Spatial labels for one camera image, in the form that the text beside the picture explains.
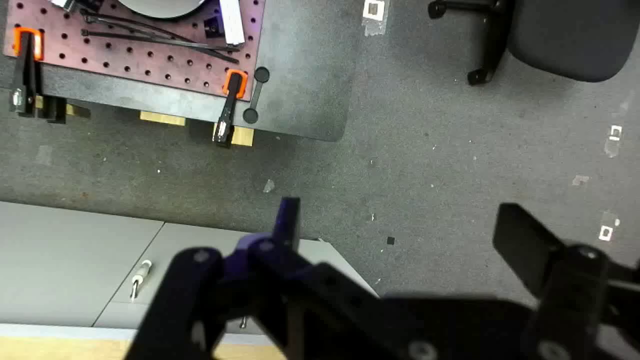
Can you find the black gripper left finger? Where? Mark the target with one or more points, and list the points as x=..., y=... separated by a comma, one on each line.
x=288, y=222

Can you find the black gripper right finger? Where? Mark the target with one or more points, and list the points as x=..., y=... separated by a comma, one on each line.
x=526, y=243

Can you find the black double knob link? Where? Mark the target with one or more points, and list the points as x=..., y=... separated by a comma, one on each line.
x=263, y=75

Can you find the grey base cabinet wooden top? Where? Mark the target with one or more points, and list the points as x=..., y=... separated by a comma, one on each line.
x=61, y=266

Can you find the white floor marker sticker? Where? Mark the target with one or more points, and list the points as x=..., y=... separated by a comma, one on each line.
x=614, y=133
x=605, y=233
x=374, y=9

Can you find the light wooden block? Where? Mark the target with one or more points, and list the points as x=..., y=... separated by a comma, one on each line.
x=245, y=136
x=162, y=119

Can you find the orange and black clamp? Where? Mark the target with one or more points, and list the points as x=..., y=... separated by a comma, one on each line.
x=26, y=67
x=230, y=107

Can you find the black office chair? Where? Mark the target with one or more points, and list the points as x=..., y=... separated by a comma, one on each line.
x=566, y=41

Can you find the maroon perforated mounting board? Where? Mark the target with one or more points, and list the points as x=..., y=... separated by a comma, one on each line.
x=132, y=59

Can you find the white metal bracket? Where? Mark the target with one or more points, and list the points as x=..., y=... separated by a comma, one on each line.
x=232, y=21

